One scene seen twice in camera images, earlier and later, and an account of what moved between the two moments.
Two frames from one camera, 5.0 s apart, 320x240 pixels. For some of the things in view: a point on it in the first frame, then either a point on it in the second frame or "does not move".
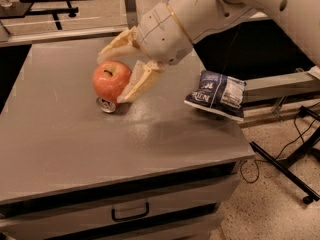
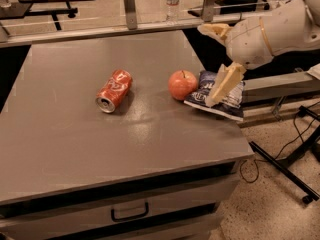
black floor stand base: (286, 164) does not move
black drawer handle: (119, 219) does not move
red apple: (109, 78) → (182, 85)
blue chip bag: (221, 94) does not move
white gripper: (162, 34) → (248, 43)
